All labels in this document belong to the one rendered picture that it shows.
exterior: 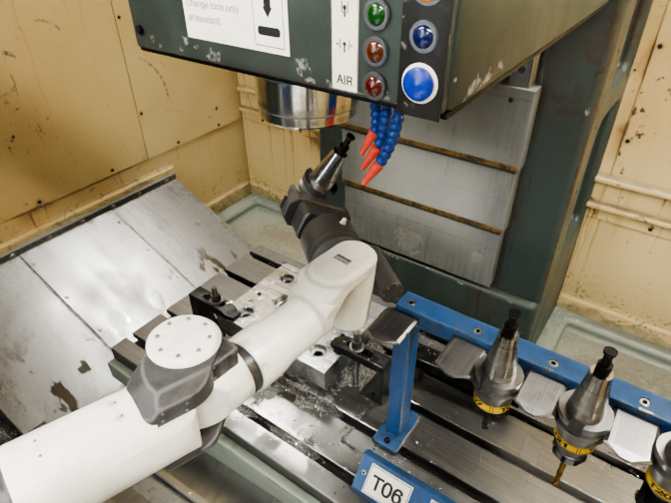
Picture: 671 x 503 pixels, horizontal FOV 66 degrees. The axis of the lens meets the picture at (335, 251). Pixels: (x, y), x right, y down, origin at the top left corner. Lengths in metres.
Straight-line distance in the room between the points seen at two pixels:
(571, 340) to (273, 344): 1.32
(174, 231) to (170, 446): 1.38
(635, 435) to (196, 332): 0.53
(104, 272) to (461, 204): 1.10
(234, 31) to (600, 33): 0.73
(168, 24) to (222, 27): 0.09
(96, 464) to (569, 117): 1.02
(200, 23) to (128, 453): 0.46
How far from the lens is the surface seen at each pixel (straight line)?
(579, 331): 1.83
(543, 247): 1.32
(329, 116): 0.79
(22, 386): 1.60
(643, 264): 1.71
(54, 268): 1.78
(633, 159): 1.57
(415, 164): 1.31
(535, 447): 1.09
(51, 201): 1.81
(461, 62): 0.50
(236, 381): 0.59
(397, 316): 0.80
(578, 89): 1.17
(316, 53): 0.56
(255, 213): 2.29
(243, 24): 0.61
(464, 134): 1.22
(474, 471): 1.03
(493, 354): 0.70
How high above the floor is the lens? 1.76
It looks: 36 degrees down
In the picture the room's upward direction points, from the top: 1 degrees counter-clockwise
